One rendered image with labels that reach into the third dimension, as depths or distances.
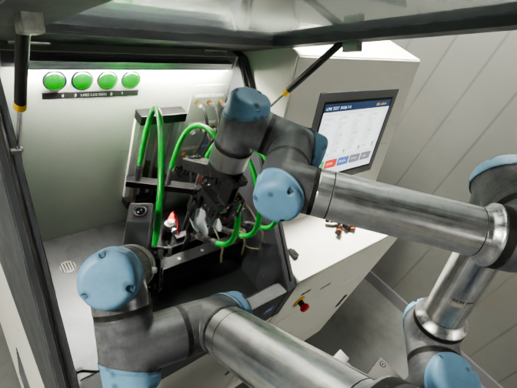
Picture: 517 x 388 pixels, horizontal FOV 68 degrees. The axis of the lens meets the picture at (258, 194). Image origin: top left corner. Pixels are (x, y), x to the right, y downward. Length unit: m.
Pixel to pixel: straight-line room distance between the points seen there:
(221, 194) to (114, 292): 0.32
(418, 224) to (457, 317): 0.39
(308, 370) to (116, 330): 0.25
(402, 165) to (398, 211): 1.93
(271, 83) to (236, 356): 0.85
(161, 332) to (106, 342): 0.07
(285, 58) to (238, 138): 0.50
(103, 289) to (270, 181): 0.25
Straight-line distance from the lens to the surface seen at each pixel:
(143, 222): 0.71
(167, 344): 0.56
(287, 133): 0.65
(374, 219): 0.57
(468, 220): 0.61
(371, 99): 1.46
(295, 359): 0.43
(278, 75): 1.15
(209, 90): 1.21
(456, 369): 0.95
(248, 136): 0.66
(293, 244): 1.34
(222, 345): 0.52
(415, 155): 2.46
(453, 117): 2.36
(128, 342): 0.54
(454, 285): 0.88
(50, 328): 0.92
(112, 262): 0.51
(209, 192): 0.77
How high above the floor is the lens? 1.87
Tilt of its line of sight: 38 degrees down
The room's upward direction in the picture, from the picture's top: 24 degrees clockwise
